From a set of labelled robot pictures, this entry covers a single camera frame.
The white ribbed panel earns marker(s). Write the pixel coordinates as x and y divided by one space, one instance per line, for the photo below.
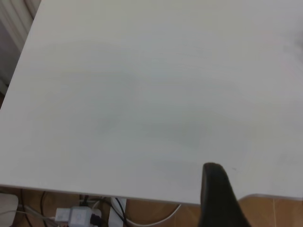
14 28

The white plug block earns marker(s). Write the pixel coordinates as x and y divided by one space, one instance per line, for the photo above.
62 215

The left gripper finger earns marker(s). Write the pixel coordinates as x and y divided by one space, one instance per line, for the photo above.
217 201

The grey white power adapter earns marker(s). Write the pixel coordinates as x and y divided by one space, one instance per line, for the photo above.
79 216

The white box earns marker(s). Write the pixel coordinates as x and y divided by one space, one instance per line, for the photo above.
8 210

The white power strip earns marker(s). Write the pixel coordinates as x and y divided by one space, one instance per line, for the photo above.
117 212

